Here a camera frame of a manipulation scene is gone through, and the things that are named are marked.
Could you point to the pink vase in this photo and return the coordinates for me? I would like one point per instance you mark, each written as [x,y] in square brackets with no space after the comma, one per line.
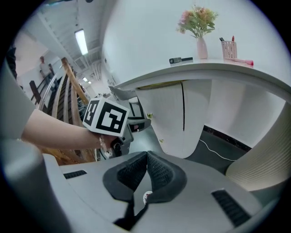
[202,49]

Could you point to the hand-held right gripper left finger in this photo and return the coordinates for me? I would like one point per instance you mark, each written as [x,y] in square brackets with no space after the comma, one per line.
[91,193]

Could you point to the pink makeup brush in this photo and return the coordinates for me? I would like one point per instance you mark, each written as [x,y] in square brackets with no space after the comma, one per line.
[241,61]

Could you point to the pink perforated pen holder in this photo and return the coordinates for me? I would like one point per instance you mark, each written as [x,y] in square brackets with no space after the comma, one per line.
[229,50]

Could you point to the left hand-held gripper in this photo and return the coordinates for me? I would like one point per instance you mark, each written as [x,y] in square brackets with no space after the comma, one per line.
[106,118]

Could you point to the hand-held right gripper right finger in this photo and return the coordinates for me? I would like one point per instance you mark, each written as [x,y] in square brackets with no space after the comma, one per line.
[193,204]

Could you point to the cream large drawer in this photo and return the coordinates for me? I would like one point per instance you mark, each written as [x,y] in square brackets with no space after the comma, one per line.
[163,104]

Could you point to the ceiling light panel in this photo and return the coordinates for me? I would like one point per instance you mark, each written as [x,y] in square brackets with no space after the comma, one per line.
[81,41]

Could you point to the pink flower bouquet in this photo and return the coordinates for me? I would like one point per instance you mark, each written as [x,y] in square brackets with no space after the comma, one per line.
[197,20]

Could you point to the person's left forearm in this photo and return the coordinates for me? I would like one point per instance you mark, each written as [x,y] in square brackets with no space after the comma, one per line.
[56,132]

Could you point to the black lipstick tube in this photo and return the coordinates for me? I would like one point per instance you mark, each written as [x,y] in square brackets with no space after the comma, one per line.
[179,60]

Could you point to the white curved desk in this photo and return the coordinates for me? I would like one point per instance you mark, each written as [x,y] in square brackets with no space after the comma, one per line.
[197,102]

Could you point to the grey chair with black legs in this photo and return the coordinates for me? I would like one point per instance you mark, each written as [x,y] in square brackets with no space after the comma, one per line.
[123,93]

